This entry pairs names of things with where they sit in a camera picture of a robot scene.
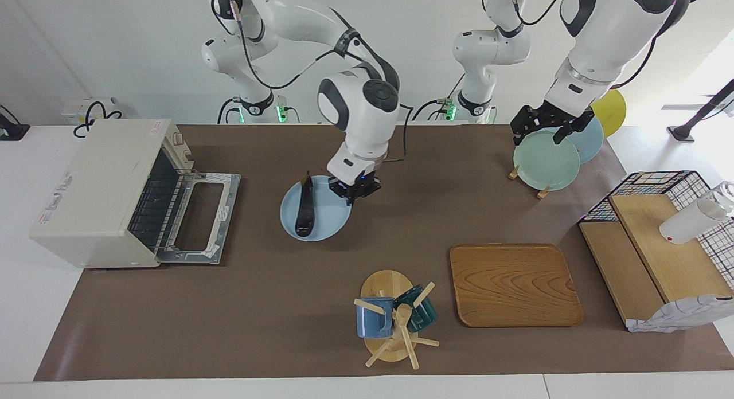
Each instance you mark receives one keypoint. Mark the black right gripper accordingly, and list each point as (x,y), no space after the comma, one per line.
(355,184)

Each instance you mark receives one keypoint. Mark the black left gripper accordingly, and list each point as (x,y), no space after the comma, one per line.
(550,118)

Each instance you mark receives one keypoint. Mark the dark purple eggplant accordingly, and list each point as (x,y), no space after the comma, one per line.
(305,207)

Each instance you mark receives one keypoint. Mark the glass oven door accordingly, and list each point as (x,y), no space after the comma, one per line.
(189,257)

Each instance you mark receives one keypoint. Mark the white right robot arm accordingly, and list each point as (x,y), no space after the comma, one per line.
(367,129)

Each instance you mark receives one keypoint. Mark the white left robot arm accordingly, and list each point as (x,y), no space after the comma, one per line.
(608,26)

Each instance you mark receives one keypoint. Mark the beige toaster oven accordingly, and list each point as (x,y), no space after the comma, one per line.
(97,187)

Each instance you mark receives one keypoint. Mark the pale green plate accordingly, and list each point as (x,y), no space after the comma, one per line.
(545,161)

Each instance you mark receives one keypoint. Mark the light blue racked plate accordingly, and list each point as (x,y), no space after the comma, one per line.
(590,144)

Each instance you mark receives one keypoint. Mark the wooden plate rack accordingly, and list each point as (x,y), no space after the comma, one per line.
(543,192)

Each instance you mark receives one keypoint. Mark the yellow plate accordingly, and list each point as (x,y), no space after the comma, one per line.
(613,115)

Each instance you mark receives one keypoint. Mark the wooden mug tree stand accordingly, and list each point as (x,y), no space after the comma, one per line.
(387,284)

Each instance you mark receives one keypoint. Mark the blue mug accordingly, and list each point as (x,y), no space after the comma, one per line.
(373,321)

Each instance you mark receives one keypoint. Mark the dark green mug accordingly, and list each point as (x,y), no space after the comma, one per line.
(421,313)

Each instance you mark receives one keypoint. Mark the wooden serving tray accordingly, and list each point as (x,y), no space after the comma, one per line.
(516,284)

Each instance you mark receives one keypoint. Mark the black pole stand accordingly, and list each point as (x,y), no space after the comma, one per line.
(697,121)

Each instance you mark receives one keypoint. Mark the white bottle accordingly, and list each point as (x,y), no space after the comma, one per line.
(688,224)

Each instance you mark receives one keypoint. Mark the brown table mat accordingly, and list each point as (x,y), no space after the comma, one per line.
(229,319)

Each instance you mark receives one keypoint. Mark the white patterned cloth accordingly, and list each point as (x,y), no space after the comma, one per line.
(676,316)

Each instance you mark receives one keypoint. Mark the white power strip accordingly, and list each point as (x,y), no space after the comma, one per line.
(71,109)

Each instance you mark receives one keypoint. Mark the black clamp device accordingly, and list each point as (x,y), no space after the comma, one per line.
(11,129)

